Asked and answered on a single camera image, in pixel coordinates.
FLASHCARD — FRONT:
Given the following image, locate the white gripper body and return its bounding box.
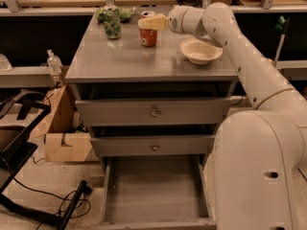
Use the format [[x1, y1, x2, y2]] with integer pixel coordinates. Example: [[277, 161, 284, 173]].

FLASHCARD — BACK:
[[168, 6, 188, 35]]

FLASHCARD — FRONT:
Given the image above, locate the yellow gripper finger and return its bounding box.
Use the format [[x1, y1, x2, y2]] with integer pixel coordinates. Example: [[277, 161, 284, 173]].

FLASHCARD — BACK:
[[138, 13, 168, 31]]

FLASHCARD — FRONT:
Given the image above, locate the orange soda can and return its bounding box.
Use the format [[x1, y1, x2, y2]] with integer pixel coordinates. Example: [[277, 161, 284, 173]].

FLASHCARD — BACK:
[[139, 11, 157, 47]]

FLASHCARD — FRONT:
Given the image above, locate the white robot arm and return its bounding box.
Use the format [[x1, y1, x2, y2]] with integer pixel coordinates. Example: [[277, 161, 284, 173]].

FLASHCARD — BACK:
[[138, 3, 307, 230]]

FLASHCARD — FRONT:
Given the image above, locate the grey drawer cabinet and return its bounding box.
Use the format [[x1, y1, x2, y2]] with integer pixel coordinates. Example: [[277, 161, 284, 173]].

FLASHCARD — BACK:
[[65, 19, 238, 163]]

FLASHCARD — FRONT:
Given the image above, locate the grey top drawer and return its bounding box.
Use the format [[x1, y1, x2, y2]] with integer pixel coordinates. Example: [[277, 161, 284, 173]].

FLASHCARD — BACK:
[[76, 98, 231, 127]]

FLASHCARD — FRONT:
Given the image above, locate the grey middle drawer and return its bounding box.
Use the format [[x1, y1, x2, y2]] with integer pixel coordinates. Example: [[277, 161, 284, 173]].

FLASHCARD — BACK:
[[91, 135, 214, 157]]

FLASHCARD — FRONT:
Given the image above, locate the grey open bottom drawer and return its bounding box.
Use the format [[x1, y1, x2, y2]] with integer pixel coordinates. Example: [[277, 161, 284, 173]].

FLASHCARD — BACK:
[[93, 155, 217, 230]]

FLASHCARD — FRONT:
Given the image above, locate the green chip bag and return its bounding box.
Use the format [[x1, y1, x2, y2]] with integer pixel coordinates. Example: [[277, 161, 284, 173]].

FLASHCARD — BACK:
[[96, 7, 136, 23]]

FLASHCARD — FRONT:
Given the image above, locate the white paper bowl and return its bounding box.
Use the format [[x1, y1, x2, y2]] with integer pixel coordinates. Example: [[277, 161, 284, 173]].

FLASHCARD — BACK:
[[180, 38, 223, 65]]

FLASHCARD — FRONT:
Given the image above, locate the reacher grabber tool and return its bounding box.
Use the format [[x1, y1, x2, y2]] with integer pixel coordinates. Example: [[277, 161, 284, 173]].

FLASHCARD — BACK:
[[273, 16, 290, 66]]

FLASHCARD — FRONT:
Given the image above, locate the clear plastic bottle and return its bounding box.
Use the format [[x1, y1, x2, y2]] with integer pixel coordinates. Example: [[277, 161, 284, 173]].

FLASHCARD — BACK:
[[47, 49, 62, 74]]

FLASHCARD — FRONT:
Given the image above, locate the cardboard box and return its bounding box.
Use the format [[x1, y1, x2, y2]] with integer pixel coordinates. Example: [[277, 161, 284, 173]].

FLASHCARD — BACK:
[[31, 85, 98, 163]]

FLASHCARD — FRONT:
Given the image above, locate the black metal stand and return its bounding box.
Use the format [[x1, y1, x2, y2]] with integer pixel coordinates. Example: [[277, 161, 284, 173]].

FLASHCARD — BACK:
[[0, 90, 91, 230]]

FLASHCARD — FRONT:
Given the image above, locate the black floor cable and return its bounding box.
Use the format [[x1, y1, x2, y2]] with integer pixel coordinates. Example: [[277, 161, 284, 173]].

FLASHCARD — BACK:
[[12, 175, 92, 230]]

